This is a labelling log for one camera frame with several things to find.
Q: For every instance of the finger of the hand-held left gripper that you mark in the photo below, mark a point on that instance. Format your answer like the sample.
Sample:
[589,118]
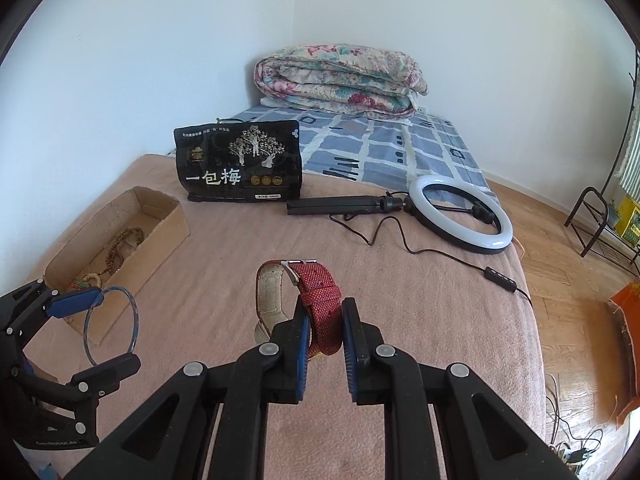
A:
[75,302]
[110,372]

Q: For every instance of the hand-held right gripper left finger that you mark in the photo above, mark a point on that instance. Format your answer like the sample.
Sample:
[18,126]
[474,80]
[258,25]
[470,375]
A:
[302,375]

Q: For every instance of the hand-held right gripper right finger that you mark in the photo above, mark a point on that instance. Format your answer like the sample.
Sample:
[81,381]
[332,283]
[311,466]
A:
[348,360]

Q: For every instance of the blue bangle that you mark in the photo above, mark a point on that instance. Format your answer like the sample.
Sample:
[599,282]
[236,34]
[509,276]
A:
[120,288]

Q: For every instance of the cardboard box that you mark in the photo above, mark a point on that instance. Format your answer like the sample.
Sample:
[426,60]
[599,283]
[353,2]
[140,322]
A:
[170,230]

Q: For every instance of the pink blanket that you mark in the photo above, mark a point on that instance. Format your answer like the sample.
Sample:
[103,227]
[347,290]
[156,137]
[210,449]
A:
[225,260]

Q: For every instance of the black snack bag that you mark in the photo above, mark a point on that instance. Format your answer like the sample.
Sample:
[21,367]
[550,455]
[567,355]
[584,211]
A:
[235,180]

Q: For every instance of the blue plaid bed sheet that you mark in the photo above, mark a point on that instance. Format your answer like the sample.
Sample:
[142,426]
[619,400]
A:
[380,145]

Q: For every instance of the white power strip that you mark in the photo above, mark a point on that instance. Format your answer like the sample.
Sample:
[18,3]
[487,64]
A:
[575,454]

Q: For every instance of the folded floral quilt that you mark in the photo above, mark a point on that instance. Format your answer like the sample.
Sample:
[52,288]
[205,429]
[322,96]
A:
[340,80]

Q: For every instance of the orange patterned cloth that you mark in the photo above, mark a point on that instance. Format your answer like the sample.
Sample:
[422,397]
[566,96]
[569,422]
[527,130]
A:
[630,310]

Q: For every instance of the black metal clothes rack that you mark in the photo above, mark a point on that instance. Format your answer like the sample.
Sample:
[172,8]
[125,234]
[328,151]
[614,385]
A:
[593,189]

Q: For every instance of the yellow box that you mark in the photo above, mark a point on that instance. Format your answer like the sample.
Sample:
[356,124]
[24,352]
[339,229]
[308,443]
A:
[629,217]

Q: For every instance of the striped towel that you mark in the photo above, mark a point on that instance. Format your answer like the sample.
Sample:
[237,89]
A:
[632,160]

